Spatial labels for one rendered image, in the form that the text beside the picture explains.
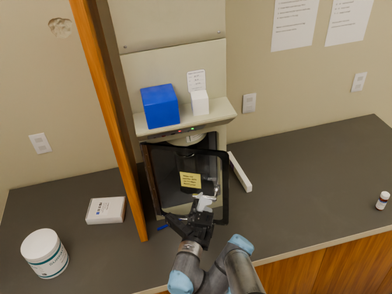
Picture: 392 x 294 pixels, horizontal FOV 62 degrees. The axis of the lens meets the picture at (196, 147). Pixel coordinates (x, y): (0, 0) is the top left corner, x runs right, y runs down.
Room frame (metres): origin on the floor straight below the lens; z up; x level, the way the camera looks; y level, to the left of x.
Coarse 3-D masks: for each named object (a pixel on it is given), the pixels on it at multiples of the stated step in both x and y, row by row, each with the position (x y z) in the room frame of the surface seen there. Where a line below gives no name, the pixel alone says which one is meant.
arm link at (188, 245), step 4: (184, 240) 0.59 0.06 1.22; (188, 240) 0.58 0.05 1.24; (192, 240) 0.59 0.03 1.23; (180, 244) 0.58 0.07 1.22; (184, 244) 0.57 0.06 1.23; (188, 244) 0.57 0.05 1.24; (192, 244) 0.57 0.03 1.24; (196, 244) 0.57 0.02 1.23; (180, 248) 0.56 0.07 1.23; (184, 248) 0.56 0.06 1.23; (188, 248) 0.55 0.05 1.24; (192, 248) 0.56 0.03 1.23; (196, 248) 0.56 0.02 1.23; (200, 248) 0.56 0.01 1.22; (192, 252) 0.54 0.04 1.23; (196, 252) 0.55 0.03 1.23; (200, 252) 0.55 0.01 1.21; (200, 256) 0.54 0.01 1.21
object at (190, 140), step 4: (188, 136) 0.95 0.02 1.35; (192, 136) 0.96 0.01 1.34; (196, 136) 0.96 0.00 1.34; (200, 136) 0.97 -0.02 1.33; (204, 136) 0.98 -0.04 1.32; (168, 140) 0.97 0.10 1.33; (172, 140) 0.96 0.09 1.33; (176, 140) 0.95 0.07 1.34; (180, 140) 0.95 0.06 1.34; (184, 140) 0.95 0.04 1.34; (188, 140) 0.95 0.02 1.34; (192, 140) 0.95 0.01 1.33; (196, 140) 0.95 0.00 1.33; (200, 140) 0.96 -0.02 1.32; (172, 144) 0.95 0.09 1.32; (176, 144) 0.95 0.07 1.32; (180, 144) 0.94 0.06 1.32; (184, 144) 0.94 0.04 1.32; (188, 144) 0.94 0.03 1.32; (192, 144) 0.94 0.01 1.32
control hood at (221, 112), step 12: (180, 108) 0.90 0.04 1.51; (216, 108) 0.88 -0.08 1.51; (228, 108) 0.88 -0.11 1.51; (144, 120) 0.85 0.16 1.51; (180, 120) 0.83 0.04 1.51; (192, 120) 0.83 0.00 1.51; (204, 120) 0.82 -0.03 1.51; (216, 120) 0.83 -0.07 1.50; (228, 120) 0.87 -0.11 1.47; (144, 132) 0.79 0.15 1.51; (156, 132) 0.80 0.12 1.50
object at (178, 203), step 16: (144, 144) 0.88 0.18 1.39; (160, 144) 0.87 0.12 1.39; (160, 160) 0.87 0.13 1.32; (176, 160) 0.85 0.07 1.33; (192, 160) 0.83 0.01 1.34; (208, 160) 0.82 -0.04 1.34; (224, 160) 0.80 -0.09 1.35; (160, 176) 0.87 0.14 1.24; (176, 176) 0.85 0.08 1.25; (208, 176) 0.82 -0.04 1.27; (224, 176) 0.80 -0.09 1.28; (160, 192) 0.87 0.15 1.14; (176, 192) 0.86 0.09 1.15; (192, 192) 0.84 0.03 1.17; (208, 192) 0.82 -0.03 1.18; (224, 192) 0.80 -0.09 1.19; (160, 208) 0.88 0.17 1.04; (176, 208) 0.86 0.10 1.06; (224, 208) 0.80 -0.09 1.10; (224, 224) 0.80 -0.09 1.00
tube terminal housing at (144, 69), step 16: (160, 48) 0.92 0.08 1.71; (176, 48) 0.93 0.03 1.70; (192, 48) 0.93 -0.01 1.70; (208, 48) 0.94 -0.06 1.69; (224, 48) 0.95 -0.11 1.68; (128, 64) 0.90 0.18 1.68; (144, 64) 0.91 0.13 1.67; (160, 64) 0.92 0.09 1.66; (176, 64) 0.92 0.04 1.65; (192, 64) 0.93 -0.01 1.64; (208, 64) 0.94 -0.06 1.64; (224, 64) 0.95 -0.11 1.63; (128, 80) 0.90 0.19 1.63; (144, 80) 0.91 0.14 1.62; (160, 80) 0.91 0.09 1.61; (176, 80) 0.92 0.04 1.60; (208, 80) 0.94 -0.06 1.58; (224, 80) 0.95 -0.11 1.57; (128, 96) 0.90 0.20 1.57; (208, 96) 0.94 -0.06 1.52; (224, 96) 0.95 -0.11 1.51; (208, 128) 0.94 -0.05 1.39; (224, 128) 0.95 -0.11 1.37; (224, 144) 0.95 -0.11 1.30
